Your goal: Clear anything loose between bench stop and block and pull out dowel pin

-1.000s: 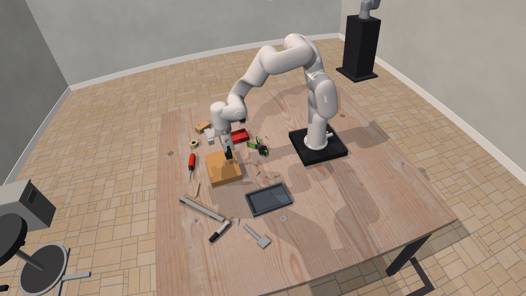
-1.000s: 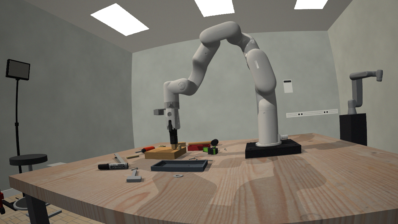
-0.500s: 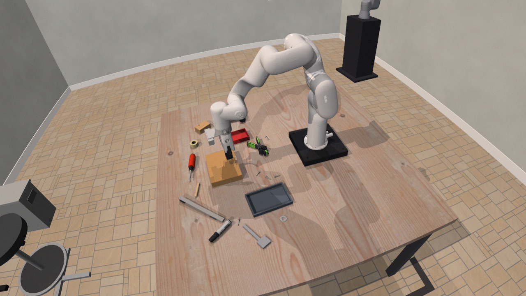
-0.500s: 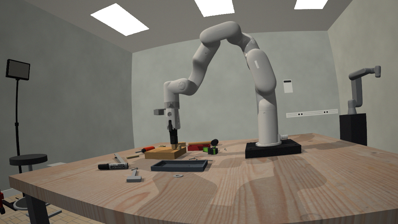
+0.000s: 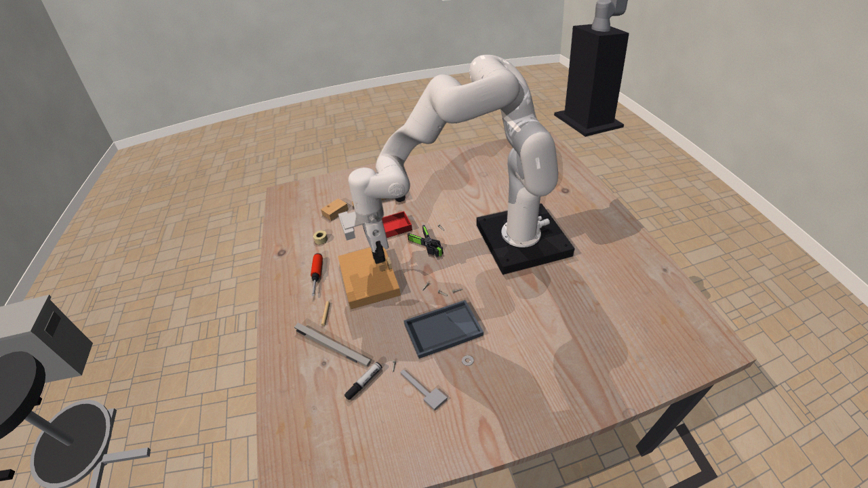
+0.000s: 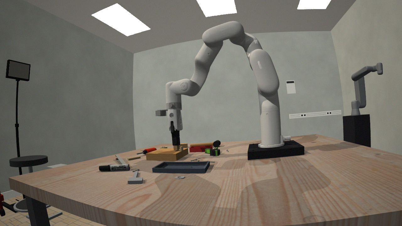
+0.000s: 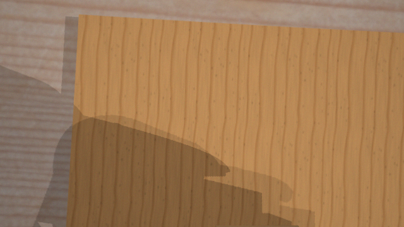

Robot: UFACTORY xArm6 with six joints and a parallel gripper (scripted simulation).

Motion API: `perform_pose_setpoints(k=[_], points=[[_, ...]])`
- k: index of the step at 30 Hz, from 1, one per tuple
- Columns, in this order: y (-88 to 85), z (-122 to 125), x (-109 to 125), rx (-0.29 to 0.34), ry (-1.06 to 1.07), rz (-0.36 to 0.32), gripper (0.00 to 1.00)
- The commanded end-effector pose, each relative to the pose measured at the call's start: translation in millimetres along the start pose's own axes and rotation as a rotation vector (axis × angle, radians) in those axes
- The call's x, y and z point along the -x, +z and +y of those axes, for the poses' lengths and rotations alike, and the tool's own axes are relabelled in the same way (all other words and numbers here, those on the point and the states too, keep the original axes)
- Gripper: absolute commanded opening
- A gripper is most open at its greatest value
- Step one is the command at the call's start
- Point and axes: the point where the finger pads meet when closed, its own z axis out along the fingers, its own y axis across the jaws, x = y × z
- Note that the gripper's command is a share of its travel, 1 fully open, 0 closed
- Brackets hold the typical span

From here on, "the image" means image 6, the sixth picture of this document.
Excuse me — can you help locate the light brown wooden board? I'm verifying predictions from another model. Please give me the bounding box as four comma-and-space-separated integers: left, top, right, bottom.
146, 146, 188, 161

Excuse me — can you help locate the red open-top tray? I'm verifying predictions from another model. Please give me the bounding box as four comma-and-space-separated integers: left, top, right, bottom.
189, 145, 213, 152

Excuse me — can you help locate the red-handled screwdriver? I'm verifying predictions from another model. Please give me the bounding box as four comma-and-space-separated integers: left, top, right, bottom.
137, 148, 157, 154

